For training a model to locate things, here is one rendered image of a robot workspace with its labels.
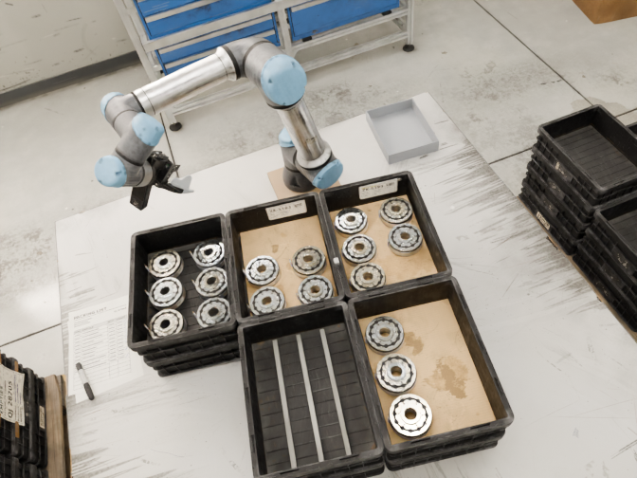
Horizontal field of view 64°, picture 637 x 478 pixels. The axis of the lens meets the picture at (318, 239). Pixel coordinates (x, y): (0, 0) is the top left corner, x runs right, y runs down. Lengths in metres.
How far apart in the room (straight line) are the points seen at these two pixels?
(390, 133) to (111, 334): 1.26
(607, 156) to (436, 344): 1.30
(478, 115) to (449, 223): 1.54
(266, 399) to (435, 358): 0.46
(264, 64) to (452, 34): 2.65
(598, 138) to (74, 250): 2.16
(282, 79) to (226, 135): 1.98
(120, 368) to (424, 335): 0.93
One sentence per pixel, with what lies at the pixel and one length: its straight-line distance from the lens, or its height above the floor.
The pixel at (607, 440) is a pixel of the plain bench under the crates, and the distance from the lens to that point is 1.58.
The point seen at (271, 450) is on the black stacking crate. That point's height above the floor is 0.83.
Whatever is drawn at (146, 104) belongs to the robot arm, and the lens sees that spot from 1.41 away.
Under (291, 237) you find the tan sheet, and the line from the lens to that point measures 1.63.
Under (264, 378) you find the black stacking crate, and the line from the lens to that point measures 1.42.
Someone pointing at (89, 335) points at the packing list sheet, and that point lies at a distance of 1.84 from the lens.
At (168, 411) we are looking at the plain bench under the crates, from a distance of 1.62.
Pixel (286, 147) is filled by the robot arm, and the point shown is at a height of 0.93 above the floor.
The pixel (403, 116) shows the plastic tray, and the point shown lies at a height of 0.70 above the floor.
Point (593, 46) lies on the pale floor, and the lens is 3.91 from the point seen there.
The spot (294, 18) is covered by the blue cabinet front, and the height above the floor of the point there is 0.47.
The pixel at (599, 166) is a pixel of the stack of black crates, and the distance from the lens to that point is 2.39.
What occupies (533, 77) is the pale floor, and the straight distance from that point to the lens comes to 3.58.
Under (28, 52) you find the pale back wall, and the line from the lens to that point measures 4.18.
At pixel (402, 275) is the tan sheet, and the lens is 1.52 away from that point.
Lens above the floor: 2.13
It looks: 54 degrees down
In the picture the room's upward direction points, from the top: 12 degrees counter-clockwise
